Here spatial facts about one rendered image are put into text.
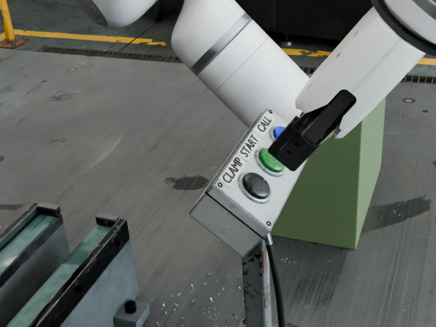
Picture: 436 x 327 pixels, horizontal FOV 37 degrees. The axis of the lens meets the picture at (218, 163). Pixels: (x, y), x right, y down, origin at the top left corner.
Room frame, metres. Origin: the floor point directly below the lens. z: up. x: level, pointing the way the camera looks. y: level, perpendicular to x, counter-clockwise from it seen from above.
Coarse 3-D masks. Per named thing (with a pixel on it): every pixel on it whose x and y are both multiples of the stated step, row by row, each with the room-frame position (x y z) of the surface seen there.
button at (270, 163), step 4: (268, 148) 0.58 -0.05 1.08; (260, 152) 0.57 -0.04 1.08; (264, 152) 0.57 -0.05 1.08; (268, 152) 0.58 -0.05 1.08; (260, 156) 0.57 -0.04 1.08; (264, 156) 0.57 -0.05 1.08; (268, 156) 0.57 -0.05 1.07; (272, 156) 0.57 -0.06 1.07; (260, 160) 0.57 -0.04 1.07; (264, 160) 0.56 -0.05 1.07; (268, 160) 0.56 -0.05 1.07; (272, 160) 0.57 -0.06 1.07; (276, 160) 0.57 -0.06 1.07; (264, 164) 0.56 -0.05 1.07; (268, 164) 0.56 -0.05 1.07; (272, 164) 0.56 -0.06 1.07; (276, 164) 0.56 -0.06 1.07; (280, 164) 0.57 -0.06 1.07; (268, 168) 0.56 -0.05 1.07; (272, 168) 0.56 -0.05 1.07; (276, 168) 0.56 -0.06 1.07; (280, 168) 0.56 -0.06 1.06; (276, 172) 0.56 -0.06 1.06; (280, 172) 0.57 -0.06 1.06
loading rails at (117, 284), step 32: (32, 224) 0.71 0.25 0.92; (0, 256) 0.64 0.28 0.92; (32, 256) 0.66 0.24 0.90; (64, 256) 0.72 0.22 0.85; (96, 256) 0.62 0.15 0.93; (128, 256) 0.68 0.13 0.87; (0, 288) 0.60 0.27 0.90; (32, 288) 0.65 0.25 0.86; (64, 288) 0.56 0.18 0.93; (96, 288) 0.61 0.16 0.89; (128, 288) 0.67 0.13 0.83; (0, 320) 0.59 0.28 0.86; (32, 320) 0.52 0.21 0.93; (64, 320) 0.55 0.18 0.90; (96, 320) 0.60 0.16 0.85; (128, 320) 0.62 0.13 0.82
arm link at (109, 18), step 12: (84, 0) 0.92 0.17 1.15; (96, 0) 0.90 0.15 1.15; (108, 0) 0.89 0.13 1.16; (120, 0) 0.89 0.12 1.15; (132, 0) 0.90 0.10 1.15; (144, 0) 0.92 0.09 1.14; (156, 0) 0.95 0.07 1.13; (84, 12) 0.94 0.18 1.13; (96, 12) 0.91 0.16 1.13; (108, 12) 0.90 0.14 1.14; (120, 12) 0.90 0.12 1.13; (132, 12) 0.91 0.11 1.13; (144, 12) 0.94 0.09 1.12; (108, 24) 0.92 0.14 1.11; (120, 24) 0.92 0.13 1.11
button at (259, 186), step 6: (246, 174) 0.53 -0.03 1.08; (252, 174) 0.53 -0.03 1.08; (246, 180) 0.52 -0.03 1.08; (252, 180) 0.53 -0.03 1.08; (258, 180) 0.53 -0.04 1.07; (264, 180) 0.53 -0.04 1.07; (246, 186) 0.52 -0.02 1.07; (252, 186) 0.52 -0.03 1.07; (258, 186) 0.52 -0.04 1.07; (264, 186) 0.53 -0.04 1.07; (252, 192) 0.51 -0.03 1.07; (258, 192) 0.52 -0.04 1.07; (264, 192) 0.52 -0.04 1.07; (258, 198) 0.51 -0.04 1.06; (264, 198) 0.52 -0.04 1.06
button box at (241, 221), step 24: (264, 120) 0.63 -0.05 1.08; (240, 144) 0.59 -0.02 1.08; (264, 144) 0.60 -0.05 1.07; (240, 168) 0.54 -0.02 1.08; (264, 168) 0.56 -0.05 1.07; (216, 192) 0.51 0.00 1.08; (240, 192) 0.51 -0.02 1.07; (288, 192) 0.55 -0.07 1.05; (192, 216) 0.52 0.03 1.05; (216, 216) 0.51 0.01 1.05; (240, 216) 0.50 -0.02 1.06; (264, 216) 0.50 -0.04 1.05; (240, 240) 0.50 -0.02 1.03
